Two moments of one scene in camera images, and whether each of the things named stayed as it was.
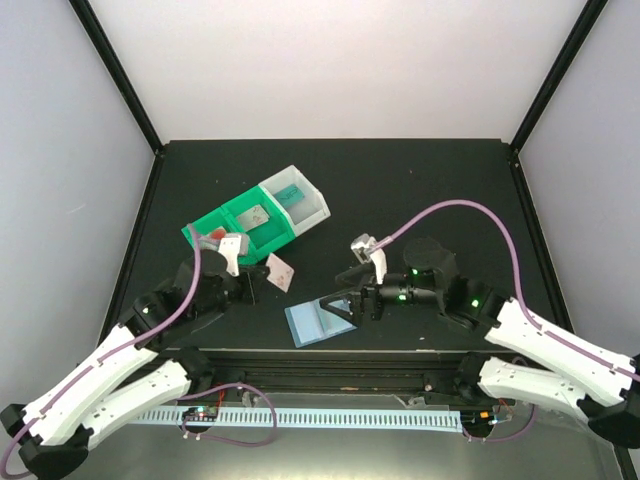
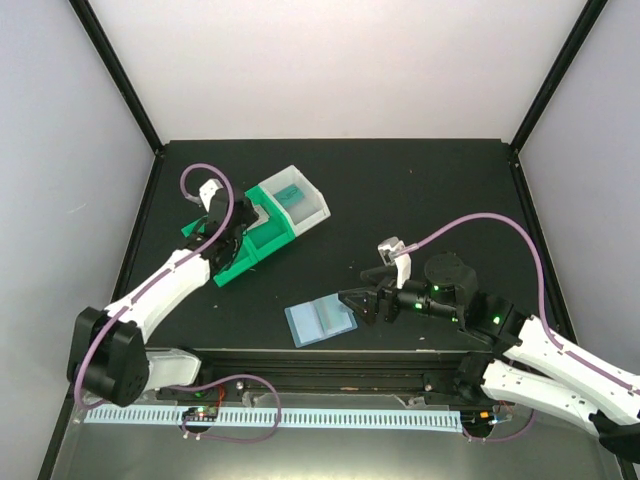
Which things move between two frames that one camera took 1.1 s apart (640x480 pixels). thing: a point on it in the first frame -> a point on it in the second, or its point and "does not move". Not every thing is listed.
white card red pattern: [280, 273] -> [263, 217]
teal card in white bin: [289, 195] does not move
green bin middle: [254, 214] does not move
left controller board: [200, 413] does not move
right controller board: [477, 419] does not move
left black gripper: [253, 282] -> [249, 215]
